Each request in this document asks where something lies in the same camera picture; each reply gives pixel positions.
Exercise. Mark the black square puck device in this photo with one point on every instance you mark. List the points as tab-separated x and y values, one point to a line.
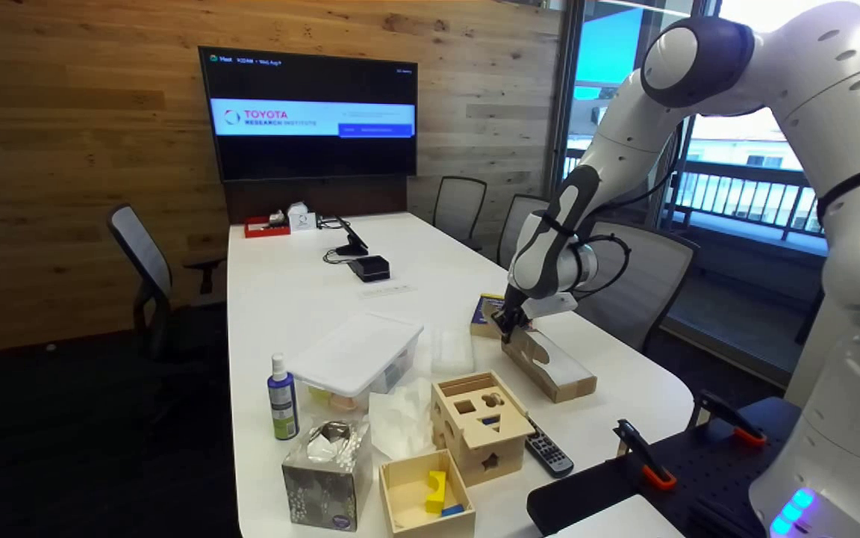
368	267

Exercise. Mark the clear plastic bin white lid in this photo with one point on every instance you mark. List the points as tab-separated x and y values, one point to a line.
358	360

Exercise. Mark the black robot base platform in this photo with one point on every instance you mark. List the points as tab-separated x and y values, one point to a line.
591	494

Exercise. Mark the grey office chair with armrest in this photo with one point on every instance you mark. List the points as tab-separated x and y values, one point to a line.
149	269

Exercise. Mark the cardboard box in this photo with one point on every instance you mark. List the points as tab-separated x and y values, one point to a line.
553	364

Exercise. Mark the yellow wooden block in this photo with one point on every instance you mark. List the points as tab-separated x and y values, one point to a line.
435	490

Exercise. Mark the white board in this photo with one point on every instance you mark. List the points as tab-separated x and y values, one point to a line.
621	521

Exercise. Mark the red flat box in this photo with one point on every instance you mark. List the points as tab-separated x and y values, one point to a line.
267	227

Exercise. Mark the small wooden tray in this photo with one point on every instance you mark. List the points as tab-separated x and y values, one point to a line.
419	494

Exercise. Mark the dark balcony railing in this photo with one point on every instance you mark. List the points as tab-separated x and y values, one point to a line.
747	197

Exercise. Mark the wooden shape sorter box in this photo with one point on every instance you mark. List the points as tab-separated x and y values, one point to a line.
480	423

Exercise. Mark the blue wooden block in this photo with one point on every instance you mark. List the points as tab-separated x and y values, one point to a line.
455	508

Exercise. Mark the spray bottle with blue cap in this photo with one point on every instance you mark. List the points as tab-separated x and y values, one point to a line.
282	405

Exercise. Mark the clear plastic sheet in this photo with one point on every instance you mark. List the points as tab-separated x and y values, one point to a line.
449	351

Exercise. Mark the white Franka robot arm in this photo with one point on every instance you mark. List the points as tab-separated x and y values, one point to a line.
828	249

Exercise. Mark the wall mounted TV screen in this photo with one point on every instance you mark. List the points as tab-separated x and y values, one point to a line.
308	115

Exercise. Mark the small white box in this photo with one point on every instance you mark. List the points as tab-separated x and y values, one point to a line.
301	215

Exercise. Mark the white plastic bag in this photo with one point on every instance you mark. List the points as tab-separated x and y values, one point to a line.
401	420

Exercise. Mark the black remote control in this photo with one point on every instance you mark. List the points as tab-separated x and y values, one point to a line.
549	453

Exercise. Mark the black conference phone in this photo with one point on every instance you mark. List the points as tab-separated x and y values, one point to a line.
355	242

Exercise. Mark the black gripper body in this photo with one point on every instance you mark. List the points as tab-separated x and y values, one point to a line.
515	305

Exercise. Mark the blue book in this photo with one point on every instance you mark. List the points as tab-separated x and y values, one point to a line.
485	314

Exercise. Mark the grey tissue box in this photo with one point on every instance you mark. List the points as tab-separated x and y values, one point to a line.
328	481

